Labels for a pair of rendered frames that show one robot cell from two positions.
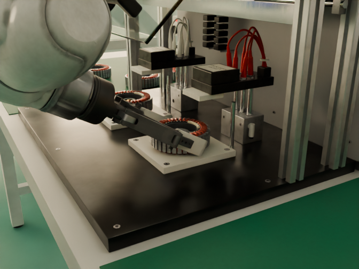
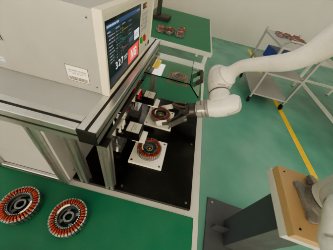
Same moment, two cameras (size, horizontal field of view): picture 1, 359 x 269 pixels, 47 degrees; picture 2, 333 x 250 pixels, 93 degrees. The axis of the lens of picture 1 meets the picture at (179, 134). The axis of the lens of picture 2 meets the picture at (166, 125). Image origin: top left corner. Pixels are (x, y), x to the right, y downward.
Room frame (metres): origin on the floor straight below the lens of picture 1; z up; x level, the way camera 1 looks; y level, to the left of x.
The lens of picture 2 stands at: (1.27, 0.37, 1.41)
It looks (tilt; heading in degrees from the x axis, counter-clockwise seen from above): 45 degrees down; 210
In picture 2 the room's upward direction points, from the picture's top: 15 degrees clockwise
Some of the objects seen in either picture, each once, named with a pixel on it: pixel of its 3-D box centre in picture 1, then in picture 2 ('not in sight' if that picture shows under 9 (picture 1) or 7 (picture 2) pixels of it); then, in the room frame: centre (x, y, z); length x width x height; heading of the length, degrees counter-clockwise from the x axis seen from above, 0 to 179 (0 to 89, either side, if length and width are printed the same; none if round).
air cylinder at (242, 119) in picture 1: (241, 124); (136, 108); (0.79, -0.13, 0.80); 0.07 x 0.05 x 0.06; 30
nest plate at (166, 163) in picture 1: (180, 147); (159, 118); (0.72, 0.00, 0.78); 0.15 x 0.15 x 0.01; 30
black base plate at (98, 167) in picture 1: (158, 134); (151, 134); (0.83, 0.05, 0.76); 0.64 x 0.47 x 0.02; 30
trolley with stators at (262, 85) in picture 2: not in sight; (275, 67); (-1.97, 0.24, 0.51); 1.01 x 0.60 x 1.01; 30
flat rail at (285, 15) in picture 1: (193, 4); (139, 88); (0.87, -0.03, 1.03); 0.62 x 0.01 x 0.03; 30
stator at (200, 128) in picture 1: (180, 135); (160, 115); (0.72, 0.00, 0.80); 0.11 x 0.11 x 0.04
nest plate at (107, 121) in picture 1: (129, 112); (148, 152); (0.92, 0.12, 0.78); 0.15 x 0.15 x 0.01; 30
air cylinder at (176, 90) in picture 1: (181, 96); (119, 141); (1.00, -0.01, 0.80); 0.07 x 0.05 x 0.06; 30
